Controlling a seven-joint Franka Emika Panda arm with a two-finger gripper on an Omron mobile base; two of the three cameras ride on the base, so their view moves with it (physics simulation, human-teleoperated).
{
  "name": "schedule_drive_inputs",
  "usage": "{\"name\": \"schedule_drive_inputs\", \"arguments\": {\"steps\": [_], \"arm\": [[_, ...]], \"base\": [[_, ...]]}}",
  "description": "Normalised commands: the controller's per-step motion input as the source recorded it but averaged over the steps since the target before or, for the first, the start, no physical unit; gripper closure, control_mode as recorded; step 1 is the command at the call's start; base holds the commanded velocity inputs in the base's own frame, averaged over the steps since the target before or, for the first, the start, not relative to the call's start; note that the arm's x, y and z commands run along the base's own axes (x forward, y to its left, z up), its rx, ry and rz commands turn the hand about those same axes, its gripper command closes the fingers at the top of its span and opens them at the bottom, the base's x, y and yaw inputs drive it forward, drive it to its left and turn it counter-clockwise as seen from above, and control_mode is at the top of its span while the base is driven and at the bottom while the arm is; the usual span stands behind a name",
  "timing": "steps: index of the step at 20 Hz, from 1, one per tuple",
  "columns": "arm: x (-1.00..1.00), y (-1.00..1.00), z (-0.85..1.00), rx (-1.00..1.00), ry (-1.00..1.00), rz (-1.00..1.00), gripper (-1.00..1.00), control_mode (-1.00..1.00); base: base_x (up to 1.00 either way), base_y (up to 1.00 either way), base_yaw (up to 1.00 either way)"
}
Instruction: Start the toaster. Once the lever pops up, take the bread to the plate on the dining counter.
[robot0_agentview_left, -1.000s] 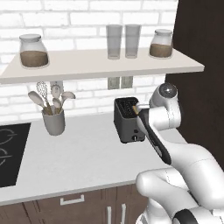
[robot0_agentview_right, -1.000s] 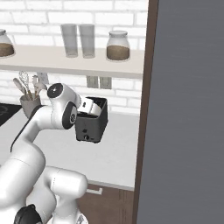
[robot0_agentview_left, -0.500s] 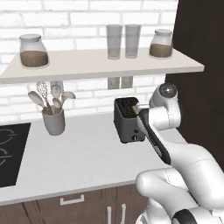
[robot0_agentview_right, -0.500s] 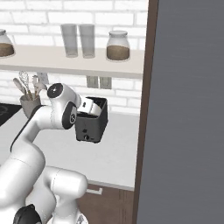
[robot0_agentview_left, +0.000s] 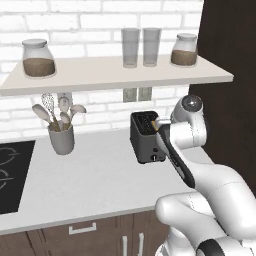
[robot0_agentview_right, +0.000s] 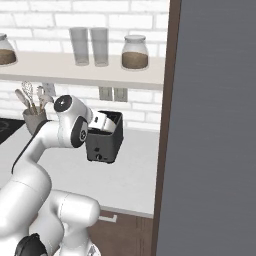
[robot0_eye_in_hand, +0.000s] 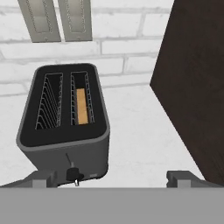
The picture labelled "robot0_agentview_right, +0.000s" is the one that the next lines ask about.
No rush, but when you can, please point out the clear drinking glass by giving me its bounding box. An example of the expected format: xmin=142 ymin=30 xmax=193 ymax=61
xmin=68 ymin=26 xmax=91 ymax=67
xmin=89 ymin=26 xmax=110 ymax=68

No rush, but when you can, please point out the pale slotted spatula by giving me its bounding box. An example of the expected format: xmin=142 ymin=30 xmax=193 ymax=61
xmin=36 ymin=85 xmax=55 ymax=115

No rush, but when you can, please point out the metal whisk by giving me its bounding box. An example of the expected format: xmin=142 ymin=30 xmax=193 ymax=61
xmin=21 ymin=80 xmax=37 ymax=115

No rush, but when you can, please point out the wooden spoon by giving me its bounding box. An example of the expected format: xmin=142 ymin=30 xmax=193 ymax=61
xmin=14 ymin=88 xmax=34 ymax=115

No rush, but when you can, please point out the grey fridge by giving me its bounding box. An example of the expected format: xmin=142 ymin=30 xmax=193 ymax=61
xmin=155 ymin=0 xmax=256 ymax=256

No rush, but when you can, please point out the brown cabinet side panel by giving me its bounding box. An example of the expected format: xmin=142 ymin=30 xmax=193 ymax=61
xmin=150 ymin=0 xmax=183 ymax=256

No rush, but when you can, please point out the black toaster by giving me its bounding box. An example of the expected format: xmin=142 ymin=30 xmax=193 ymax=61
xmin=85 ymin=110 xmax=125 ymax=165

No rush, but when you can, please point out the white drawer handle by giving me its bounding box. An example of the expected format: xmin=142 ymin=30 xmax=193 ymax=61
xmin=97 ymin=214 xmax=119 ymax=224

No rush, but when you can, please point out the pale wall shelf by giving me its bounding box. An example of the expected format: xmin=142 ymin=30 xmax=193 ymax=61
xmin=0 ymin=51 xmax=167 ymax=91

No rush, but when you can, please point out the glass jar with brown contents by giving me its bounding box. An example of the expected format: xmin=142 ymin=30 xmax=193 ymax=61
xmin=120 ymin=34 xmax=150 ymax=71
xmin=0 ymin=32 xmax=19 ymax=67

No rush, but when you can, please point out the black hob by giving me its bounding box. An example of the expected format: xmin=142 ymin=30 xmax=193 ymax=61
xmin=0 ymin=117 xmax=26 ymax=145

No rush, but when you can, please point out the brown drawer front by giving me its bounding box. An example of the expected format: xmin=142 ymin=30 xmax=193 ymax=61
xmin=87 ymin=209 xmax=155 ymax=256

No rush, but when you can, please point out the grey utensil pot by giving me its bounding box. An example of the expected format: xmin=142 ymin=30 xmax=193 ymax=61
xmin=22 ymin=107 xmax=48 ymax=136

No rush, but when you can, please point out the grey wall socket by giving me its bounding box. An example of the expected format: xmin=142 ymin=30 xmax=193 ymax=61
xmin=113 ymin=86 xmax=129 ymax=103
xmin=98 ymin=86 xmax=114 ymax=102
xmin=41 ymin=82 xmax=57 ymax=97

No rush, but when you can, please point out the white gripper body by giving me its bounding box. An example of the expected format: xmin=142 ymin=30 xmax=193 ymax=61
xmin=98 ymin=113 xmax=118 ymax=133

